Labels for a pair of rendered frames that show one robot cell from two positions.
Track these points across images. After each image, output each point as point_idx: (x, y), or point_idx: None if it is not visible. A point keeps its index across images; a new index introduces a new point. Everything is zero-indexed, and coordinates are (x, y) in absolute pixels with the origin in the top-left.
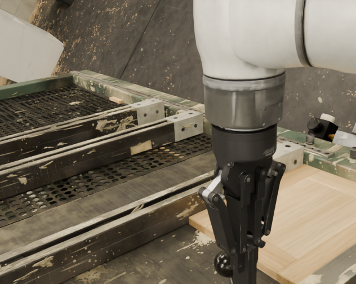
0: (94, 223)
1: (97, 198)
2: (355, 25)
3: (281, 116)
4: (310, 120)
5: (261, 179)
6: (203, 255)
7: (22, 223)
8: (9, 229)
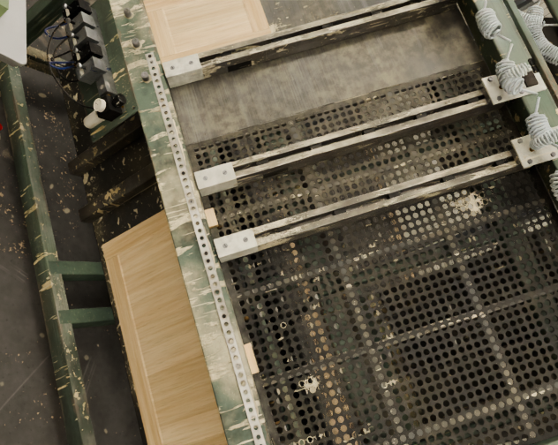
0: (334, 26)
1: (322, 97)
2: None
3: None
4: (121, 99)
5: None
6: (278, 16)
7: (375, 86)
8: (383, 82)
